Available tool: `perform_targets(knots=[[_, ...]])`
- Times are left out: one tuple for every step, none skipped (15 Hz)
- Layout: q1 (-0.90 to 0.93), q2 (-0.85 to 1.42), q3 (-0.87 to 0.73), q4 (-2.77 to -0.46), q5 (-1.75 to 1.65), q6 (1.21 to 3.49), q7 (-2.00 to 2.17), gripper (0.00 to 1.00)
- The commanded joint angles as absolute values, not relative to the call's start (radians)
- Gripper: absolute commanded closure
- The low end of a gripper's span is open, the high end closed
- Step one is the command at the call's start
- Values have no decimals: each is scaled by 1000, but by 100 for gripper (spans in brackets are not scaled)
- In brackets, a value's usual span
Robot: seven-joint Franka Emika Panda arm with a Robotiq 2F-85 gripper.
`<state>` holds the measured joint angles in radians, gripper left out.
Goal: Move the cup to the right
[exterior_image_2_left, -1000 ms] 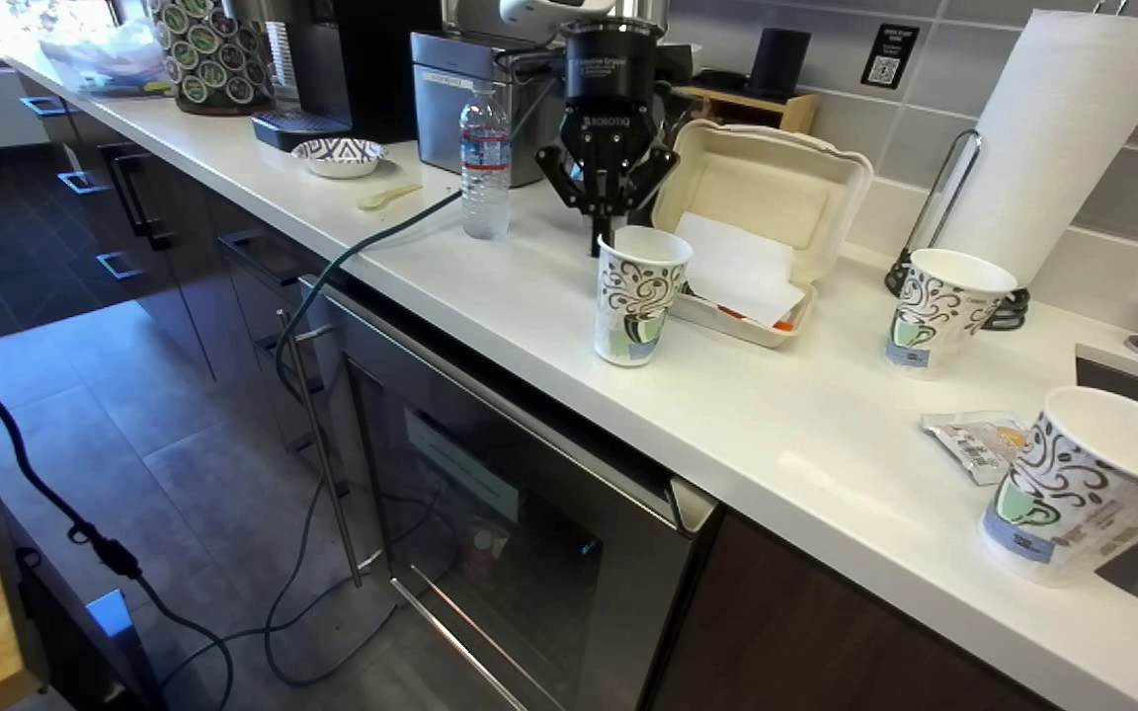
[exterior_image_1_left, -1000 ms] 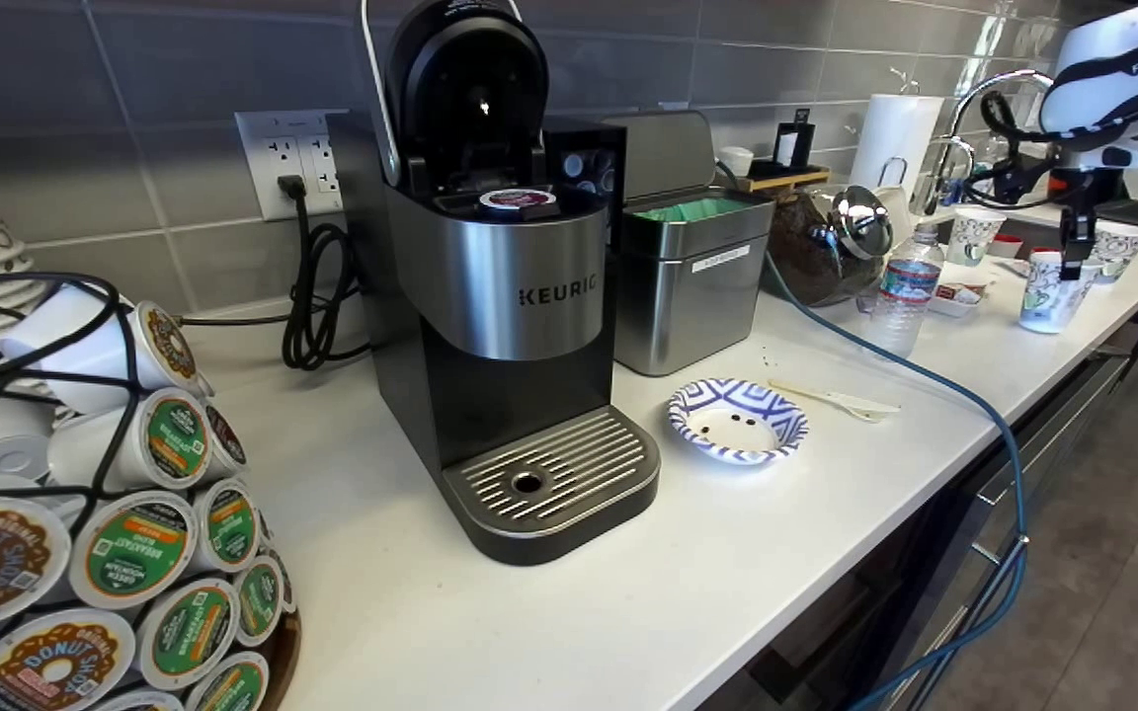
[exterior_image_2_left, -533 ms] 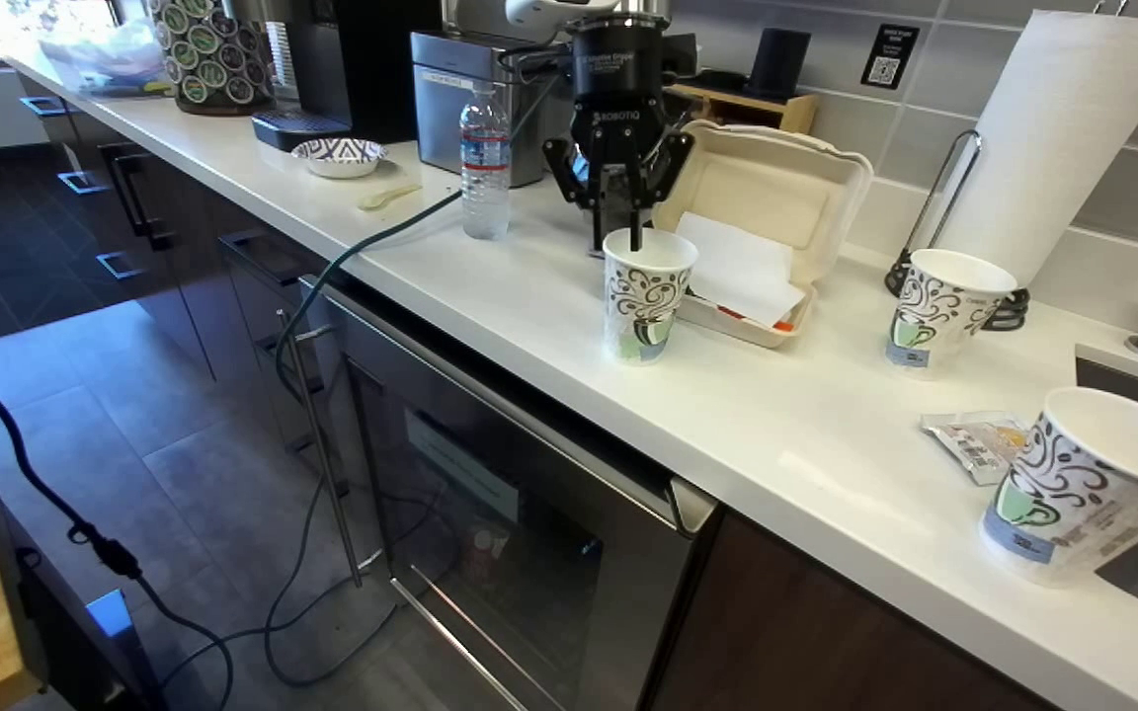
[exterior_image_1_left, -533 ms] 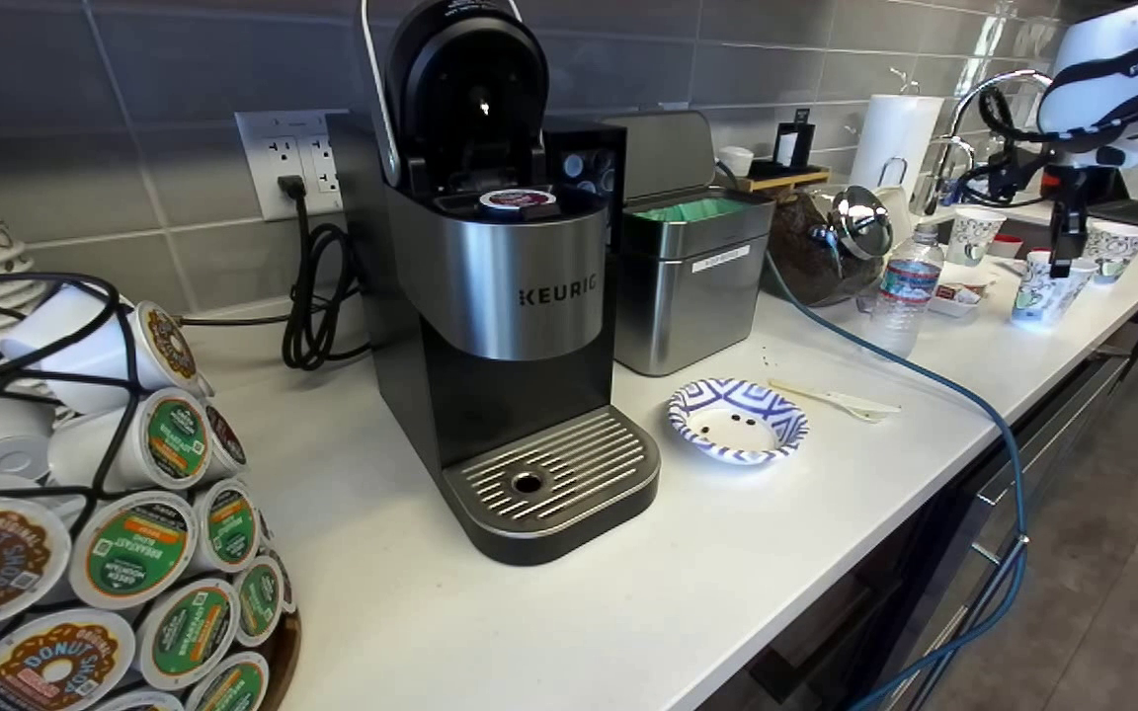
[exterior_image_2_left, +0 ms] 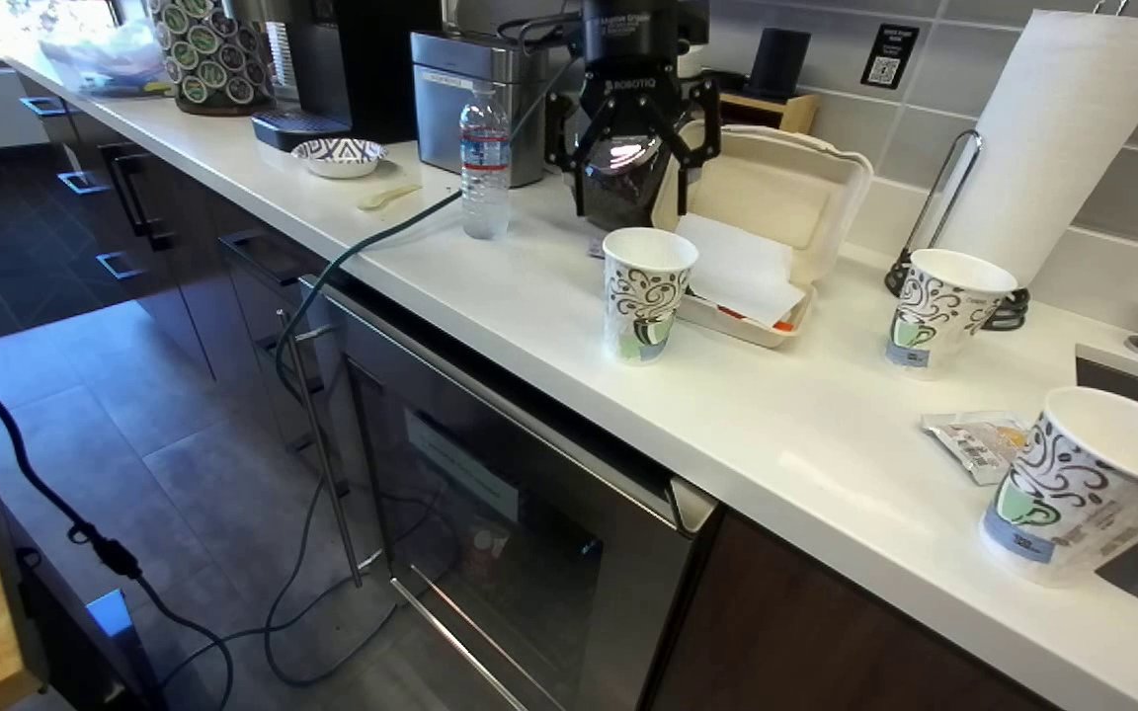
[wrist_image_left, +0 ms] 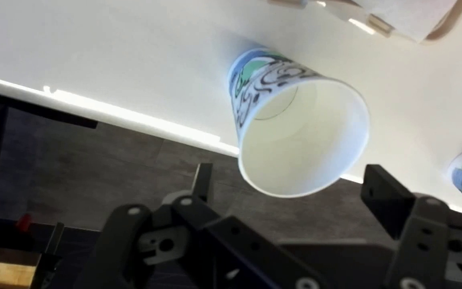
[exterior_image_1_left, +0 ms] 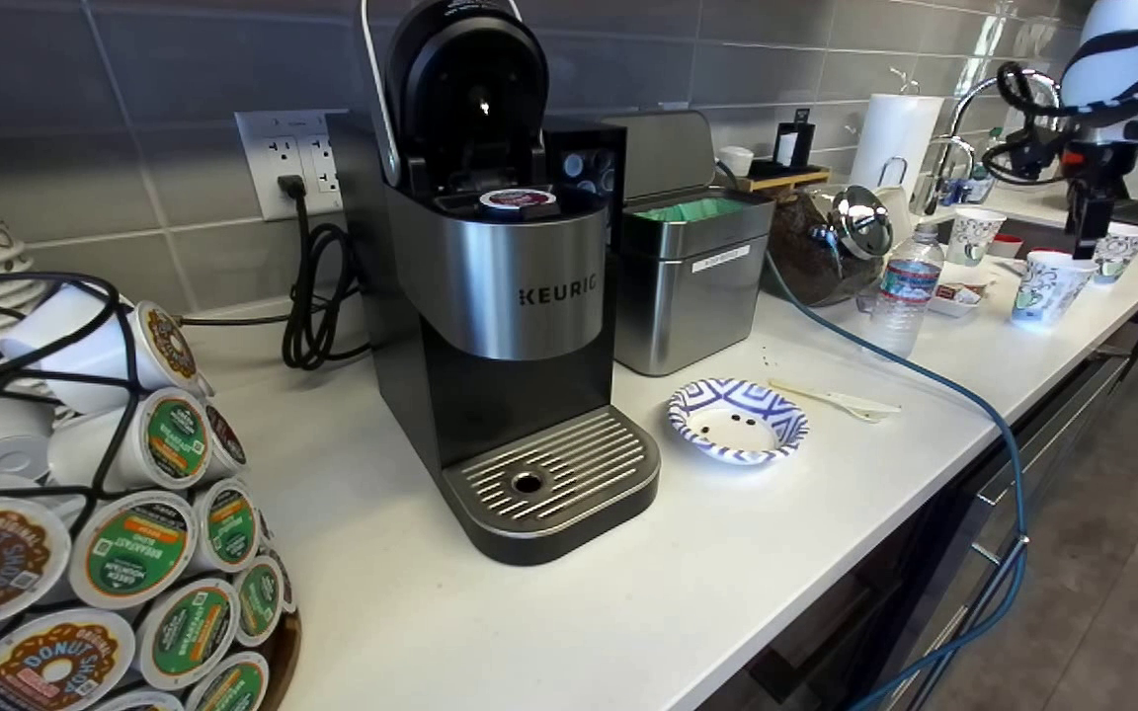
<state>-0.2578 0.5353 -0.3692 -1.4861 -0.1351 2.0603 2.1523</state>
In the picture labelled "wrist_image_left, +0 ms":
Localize beige clamshell takeout box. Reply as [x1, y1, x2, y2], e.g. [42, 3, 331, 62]
[268, 0, 462, 45]

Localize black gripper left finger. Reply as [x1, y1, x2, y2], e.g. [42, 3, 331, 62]
[72, 162, 318, 289]

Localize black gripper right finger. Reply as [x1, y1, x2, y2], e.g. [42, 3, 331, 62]
[361, 163, 462, 289]

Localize wooden cart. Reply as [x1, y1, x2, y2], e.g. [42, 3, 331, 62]
[0, 258, 39, 289]

